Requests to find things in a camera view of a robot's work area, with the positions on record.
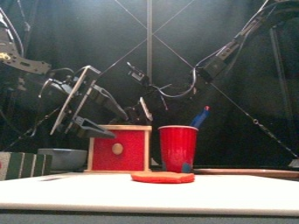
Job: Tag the gray bowl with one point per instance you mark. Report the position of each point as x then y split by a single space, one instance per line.
62 159

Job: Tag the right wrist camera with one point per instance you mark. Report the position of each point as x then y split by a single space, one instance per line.
137 74

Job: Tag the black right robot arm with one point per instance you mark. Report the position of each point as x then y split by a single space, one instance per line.
249 27

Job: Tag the white cutting board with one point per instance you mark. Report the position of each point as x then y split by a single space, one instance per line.
117 195

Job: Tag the green striped toy block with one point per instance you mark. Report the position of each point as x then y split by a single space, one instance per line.
23 164

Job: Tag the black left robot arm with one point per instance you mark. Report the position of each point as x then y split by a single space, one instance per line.
23 61

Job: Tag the black flat strip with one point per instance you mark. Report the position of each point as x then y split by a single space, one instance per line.
51 178

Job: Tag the vertical metal frame pole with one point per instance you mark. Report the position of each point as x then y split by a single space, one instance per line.
149 35

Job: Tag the red plastic cup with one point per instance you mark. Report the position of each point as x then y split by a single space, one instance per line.
177 145

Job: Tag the wooden drawer box red front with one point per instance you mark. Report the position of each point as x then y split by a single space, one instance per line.
129 151

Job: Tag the blue marker with red tip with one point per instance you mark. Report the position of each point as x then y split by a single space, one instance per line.
199 118

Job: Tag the flat red dough disc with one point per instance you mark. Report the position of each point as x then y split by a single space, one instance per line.
163 177

